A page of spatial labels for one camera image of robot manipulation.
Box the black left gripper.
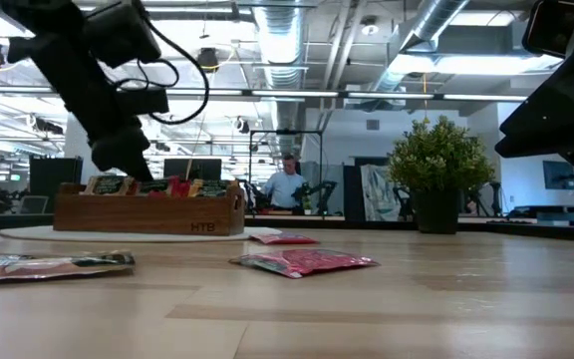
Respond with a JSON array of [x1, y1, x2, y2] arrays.
[[6, 28, 170, 183]]

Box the red strawberry tea bag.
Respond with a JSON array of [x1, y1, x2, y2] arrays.
[[249, 232, 321, 246], [135, 175, 192, 198], [229, 247, 381, 279]]

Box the wooden tea box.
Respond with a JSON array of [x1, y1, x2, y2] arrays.
[[52, 179, 246, 236]]

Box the orange mango tea bag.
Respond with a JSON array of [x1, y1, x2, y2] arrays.
[[188, 178, 241, 199]]

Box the monitor on arm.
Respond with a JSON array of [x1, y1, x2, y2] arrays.
[[542, 160, 574, 190]]

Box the black partition panel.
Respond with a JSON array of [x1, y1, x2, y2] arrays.
[[29, 156, 84, 213]]

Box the black computer monitor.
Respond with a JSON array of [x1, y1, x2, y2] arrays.
[[162, 158, 222, 181]]

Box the white round woven placemat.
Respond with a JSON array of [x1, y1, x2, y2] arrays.
[[0, 224, 283, 243]]

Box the potted green plant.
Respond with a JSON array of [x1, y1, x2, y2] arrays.
[[387, 115, 496, 234]]

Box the person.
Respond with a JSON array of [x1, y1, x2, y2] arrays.
[[261, 153, 309, 210]]

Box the long ceiling light strip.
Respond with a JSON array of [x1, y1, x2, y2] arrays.
[[0, 85, 530, 103]]

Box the patterned white cloth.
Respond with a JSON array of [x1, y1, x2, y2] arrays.
[[360, 164, 408, 222]]

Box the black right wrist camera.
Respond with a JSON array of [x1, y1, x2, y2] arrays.
[[521, 0, 574, 59]]

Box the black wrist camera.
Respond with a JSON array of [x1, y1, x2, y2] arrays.
[[84, 0, 162, 69], [521, 0, 574, 59]]

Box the black left camera cable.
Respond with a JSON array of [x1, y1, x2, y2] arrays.
[[112, 4, 211, 126]]

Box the black metal table frame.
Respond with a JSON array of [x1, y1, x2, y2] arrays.
[[0, 212, 574, 244]]

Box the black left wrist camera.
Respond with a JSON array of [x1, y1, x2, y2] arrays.
[[84, 0, 162, 69]]

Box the black metal frame stand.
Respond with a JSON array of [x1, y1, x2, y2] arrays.
[[248, 129, 324, 215]]

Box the silver ventilation duct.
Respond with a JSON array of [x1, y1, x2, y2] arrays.
[[366, 0, 472, 96], [251, 0, 309, 166]]

